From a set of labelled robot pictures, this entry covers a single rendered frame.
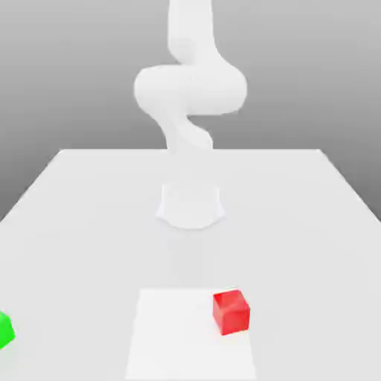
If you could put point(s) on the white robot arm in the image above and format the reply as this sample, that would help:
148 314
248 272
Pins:
190 89

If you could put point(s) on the small red cube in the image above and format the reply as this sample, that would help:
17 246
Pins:
231 312

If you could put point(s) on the small green cube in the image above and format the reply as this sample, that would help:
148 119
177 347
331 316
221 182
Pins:
4 330

